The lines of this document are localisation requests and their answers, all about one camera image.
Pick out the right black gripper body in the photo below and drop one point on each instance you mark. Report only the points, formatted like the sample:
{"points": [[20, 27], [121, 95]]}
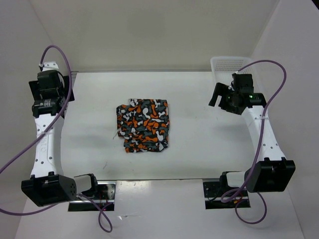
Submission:
{"points": [[227, 101]]}

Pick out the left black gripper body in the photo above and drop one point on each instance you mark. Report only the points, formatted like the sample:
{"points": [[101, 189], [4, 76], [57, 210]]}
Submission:
{"points": [[35, 88]]}

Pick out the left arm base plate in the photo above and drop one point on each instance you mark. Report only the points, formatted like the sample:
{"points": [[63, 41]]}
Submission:
{"points": [[104, 198]]}

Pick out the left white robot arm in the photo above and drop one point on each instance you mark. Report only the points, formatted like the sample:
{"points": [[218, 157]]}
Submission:
{"points": [[47, 184]]}

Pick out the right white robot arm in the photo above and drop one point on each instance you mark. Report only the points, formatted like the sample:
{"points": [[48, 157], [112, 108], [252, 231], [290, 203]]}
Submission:
{"points": [[271, 171]]}

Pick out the orange camouflage shorts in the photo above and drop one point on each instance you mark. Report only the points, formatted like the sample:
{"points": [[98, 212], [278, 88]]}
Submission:
{"points": [[144, 125]]}

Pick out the white plastic basket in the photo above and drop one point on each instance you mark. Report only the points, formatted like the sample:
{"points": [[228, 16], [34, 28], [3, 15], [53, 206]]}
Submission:
{"points": [[223, 67]]}

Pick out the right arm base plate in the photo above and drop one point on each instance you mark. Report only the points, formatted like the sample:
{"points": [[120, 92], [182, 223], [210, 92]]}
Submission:
{"points": [[213, 190]]}

